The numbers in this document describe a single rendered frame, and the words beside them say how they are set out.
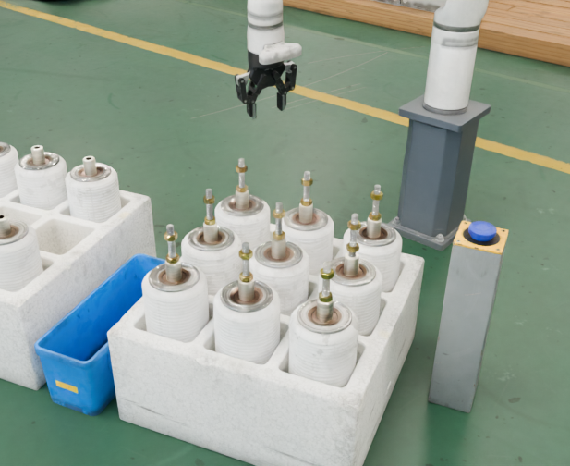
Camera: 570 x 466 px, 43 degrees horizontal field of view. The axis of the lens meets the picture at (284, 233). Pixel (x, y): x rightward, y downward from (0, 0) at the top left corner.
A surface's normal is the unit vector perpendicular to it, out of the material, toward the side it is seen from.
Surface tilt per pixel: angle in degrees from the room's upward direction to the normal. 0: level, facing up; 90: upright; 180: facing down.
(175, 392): 90
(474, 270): 90
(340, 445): 90
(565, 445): 0
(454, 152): 90
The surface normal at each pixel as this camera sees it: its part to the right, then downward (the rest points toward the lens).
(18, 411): 0.01, -0.85
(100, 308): 0.92, 0.19
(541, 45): -0.62, 0.40
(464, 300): -0.38, 0.48
